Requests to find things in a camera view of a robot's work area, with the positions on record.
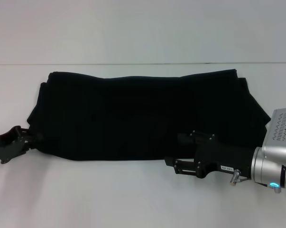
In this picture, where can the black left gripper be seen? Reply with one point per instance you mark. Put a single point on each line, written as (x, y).
(5, 147)

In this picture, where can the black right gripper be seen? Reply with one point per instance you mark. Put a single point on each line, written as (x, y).
(225, 159)

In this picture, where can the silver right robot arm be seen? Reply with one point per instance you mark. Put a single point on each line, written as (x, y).
(273, 166)

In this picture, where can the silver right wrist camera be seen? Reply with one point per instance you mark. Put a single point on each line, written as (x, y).
(279, 128)

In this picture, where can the black shirt with FREE print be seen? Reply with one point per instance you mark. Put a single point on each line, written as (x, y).
(142, 114)

